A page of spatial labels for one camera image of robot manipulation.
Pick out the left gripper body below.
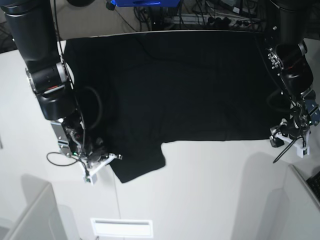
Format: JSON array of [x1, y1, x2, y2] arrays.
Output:
[[269, 89, 320, 148]]

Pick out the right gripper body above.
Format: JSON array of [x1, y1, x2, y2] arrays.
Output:
[[50, 116, 109, 168]]

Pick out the black T-shirt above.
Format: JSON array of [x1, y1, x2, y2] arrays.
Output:
[[64, 31, 284, 183]]

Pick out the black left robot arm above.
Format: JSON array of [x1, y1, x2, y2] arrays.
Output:
[[264, 0, 320, 148]]

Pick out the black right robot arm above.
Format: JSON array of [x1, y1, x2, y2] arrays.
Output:
[[0, 0, 111, 170]]

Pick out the black keyboard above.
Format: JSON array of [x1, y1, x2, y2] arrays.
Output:
[[306, 172, 320, 201]]

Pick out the white partition left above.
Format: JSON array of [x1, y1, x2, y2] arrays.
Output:
[[4, 182, 68, 240]]

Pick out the white partition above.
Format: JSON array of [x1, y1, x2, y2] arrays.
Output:
[[4, 182, 68, 240], [264, 163, 320, 240]]

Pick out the white partition right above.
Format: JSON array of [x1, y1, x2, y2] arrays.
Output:
[[264, 163, 320, 240]]

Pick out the blue box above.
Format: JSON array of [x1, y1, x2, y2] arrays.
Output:
[[109, 0, 180, 8]]

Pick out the white power strip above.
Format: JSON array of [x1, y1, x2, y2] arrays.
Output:
[[164, 13, 250, 26]]

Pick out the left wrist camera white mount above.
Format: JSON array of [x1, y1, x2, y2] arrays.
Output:
[[269, 118, 311, 164]]

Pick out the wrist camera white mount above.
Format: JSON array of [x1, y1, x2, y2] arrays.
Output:
[[269, 118, 311, 164], [78, 153, 123, 185]]

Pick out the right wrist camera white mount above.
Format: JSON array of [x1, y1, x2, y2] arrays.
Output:
[[78, 153, 123, 185]]

